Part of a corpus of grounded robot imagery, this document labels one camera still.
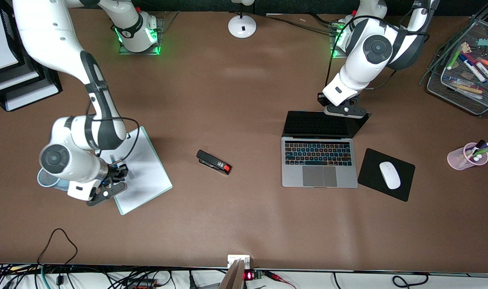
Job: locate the light green pen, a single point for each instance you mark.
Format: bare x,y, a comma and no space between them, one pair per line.
486,150

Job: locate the orange black power strip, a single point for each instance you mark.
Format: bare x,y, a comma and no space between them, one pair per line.
141,284

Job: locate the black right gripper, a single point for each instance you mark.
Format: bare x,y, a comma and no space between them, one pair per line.
116,173

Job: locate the black stapler red tip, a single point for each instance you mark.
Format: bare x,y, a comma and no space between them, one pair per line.
211,161

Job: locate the teal binder clip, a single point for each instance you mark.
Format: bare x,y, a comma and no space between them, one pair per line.
483,42

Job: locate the blue marker white cap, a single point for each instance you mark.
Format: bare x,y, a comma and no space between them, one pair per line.
114,159

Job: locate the black capped marker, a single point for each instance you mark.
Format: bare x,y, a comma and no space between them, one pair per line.
480,143

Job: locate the grey mounting beam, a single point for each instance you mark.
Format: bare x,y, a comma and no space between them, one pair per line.
232,277

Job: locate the white mounting bracket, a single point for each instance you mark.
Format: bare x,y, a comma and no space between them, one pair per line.
232,259

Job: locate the silver laptop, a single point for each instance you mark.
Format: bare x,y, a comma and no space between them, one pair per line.
320,176

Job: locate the white round stand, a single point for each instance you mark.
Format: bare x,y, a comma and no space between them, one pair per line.
242,28

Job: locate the light green clipboard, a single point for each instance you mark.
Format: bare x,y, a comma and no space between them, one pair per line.
144,131

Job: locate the black stacked document tray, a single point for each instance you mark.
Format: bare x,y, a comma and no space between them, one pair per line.
53,86

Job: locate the white computer mouse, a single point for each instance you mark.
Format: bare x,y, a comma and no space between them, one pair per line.
389,175

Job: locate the white capped pen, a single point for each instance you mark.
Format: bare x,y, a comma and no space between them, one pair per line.
475,156

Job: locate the black mouse pad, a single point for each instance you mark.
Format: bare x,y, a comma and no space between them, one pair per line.
372,176

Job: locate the red LED display board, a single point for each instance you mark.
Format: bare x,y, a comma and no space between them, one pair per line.
250,275

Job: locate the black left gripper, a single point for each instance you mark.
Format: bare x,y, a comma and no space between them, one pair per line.
320,98

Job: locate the blue capped white marker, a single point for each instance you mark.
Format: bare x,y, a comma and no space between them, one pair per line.
472,68

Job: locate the white paper sheet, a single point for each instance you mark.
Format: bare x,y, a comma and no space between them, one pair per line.
147,176

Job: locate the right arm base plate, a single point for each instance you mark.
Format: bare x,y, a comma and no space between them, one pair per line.
125,51

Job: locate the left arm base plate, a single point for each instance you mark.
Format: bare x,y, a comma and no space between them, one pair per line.
335,54

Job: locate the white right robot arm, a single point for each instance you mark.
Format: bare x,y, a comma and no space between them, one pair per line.
47,32

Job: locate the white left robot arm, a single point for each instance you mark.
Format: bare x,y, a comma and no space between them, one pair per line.
360,70

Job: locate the green marker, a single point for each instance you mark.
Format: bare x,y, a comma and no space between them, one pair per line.
454,58

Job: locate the pink translucent pen cup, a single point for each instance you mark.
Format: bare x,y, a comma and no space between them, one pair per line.
456,158

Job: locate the light blue mesh cup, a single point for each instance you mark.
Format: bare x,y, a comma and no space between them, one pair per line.
57,187

